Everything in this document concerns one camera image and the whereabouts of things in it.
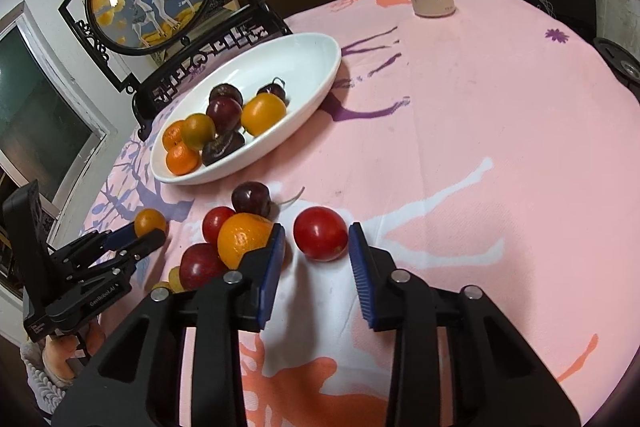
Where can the pink printed tablecloth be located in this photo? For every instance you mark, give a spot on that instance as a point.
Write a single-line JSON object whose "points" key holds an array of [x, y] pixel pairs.
{"points": [[475, 132]]}

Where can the yellow-green orange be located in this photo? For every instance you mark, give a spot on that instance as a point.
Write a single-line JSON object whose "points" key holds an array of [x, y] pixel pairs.
{"points": [[198, 131]]}

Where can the small brown mangosteen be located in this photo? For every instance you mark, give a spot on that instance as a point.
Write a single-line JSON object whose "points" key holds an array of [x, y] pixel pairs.
{"points": [[226, 92]]}

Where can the smooth yellow orange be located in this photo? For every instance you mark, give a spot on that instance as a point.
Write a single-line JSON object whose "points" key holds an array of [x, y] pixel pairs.
{"points": [[263, 114]]}

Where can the dark red plum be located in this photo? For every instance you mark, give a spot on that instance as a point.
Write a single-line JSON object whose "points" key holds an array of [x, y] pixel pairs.
{"points": [[200, 266], [224, 114]]}

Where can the large dark mangosteen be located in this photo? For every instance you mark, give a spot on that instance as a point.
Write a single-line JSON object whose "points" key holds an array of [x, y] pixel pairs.
{"points": [[222, 148]]}

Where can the small dark plum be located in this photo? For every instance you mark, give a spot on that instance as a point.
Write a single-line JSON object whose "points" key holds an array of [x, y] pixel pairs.
{"points": [[251, 198]]}

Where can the large bumpy orange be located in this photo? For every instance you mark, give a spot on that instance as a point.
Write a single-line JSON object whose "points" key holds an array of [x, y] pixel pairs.
{"points": [[242, 239]]}

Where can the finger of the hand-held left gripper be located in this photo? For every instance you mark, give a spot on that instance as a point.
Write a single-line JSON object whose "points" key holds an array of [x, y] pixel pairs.
{"points": [[147, 244], [122, 238]]}

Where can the black weight disc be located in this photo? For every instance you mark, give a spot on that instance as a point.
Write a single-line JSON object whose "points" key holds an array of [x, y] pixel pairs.
{"points": [[625, 67]]}

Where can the red tomato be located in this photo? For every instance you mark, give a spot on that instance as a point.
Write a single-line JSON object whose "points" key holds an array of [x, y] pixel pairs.
{"points": [[320, 233], [216, 223]]}

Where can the white woven basket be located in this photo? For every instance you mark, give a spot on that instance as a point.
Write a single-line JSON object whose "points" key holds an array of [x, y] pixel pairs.
{"points": [[42, 382]]}

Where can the small light orange mandarin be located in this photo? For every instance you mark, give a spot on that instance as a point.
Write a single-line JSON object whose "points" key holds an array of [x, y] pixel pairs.
{"points": [[149, 221]]}

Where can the white framed window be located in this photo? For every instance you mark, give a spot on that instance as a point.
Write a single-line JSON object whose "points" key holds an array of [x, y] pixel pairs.
{"points": [[40, 117]]}

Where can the pale orange fruit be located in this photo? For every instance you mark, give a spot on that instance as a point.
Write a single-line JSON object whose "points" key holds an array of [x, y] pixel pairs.
{"points": [[55, 352]]}

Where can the small deep orange mandarin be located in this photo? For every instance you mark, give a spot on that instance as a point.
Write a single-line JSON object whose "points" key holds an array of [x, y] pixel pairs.
{"points": [[171, 134]]}

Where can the large deep orange mandarin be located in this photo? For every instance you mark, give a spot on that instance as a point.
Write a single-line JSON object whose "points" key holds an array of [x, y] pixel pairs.
{"points": [[181, 159]]}

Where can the white oval plate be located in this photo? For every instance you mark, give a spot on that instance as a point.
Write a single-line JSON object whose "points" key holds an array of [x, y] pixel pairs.
{"points": [[300, 57]]}

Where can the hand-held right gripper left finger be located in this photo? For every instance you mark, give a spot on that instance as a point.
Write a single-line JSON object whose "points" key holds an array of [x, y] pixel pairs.
{"points": [[270, 277]]}

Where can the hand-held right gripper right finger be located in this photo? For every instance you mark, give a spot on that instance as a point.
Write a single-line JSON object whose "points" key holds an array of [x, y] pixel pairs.
{"points": [[361, 277]]}

